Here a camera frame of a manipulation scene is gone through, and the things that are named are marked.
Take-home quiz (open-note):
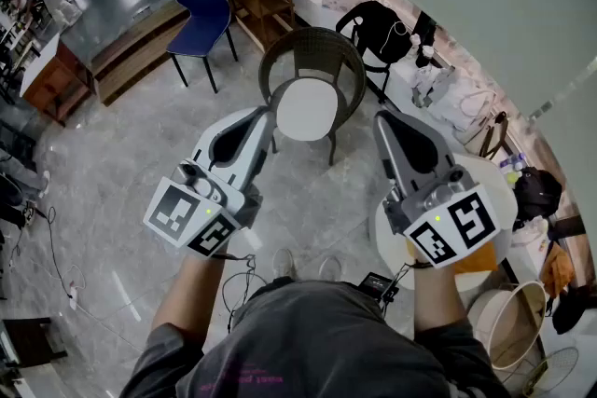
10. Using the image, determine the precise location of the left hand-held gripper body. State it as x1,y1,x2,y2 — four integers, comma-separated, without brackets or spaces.
142,156,265,258

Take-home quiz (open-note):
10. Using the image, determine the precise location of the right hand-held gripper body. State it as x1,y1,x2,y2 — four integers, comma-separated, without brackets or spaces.
381,168,503,270

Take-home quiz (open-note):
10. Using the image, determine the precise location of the white seat cushion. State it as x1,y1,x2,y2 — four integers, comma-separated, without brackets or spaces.
275,77,340,143

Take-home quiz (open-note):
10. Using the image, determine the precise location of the dark wicker chair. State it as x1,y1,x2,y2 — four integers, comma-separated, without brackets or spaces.
257,26,368,168

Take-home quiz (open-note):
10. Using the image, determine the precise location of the person's left forearm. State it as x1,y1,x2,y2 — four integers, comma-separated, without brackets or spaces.
149,252,230,344

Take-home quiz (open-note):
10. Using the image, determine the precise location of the person's right forearm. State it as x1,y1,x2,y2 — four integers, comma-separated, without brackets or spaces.
411,263,469,335

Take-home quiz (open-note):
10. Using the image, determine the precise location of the black jacket on chair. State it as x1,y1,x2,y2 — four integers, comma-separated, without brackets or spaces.
335,0,415,104

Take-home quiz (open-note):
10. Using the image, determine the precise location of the blue plastic chair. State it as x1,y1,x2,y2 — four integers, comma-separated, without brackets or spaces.
165,0,240,95

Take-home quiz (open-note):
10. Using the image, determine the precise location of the pile of white bags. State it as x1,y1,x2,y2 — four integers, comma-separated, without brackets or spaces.
410,63,510,146

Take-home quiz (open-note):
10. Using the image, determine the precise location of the black backpack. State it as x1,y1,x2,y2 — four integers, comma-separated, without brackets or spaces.
511,166,564,223

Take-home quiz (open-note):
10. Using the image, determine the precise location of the orange bag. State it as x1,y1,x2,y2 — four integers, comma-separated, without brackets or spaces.
539,241,576,298

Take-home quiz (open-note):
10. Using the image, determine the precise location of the wooden step platform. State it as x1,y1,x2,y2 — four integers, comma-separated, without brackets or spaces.
90,0,191,107

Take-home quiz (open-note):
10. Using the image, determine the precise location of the person's left white shoe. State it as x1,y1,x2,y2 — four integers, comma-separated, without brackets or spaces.
271,248,299,281

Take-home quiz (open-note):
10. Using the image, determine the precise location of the black waist device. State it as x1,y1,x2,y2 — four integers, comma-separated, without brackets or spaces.
360,271,401,304

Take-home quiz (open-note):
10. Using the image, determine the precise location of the beige round basket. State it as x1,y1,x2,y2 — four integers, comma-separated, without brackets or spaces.
467,279,548,370

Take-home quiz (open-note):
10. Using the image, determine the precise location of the black bag with white pompoms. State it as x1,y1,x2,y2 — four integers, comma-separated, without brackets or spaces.
411,10,438,69

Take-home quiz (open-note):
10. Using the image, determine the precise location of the narrow grey roller blind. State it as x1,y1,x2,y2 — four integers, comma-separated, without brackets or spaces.
529,74,597,211

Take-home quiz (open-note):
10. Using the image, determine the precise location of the wooden cabinet with white top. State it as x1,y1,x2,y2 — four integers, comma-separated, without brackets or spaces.
19,32,98,128

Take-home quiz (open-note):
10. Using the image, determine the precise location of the person's dark grey shirt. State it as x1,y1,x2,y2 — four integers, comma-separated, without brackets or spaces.
119,278,514,398

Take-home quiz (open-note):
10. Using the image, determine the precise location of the dark wooden stool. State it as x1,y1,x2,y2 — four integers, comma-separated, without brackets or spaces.
0,316,69,370

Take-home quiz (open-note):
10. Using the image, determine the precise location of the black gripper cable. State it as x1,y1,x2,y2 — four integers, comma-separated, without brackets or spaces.
218,252,258,335

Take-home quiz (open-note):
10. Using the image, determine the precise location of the wire fan guard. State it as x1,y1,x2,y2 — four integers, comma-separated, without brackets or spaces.
521,346,580,398

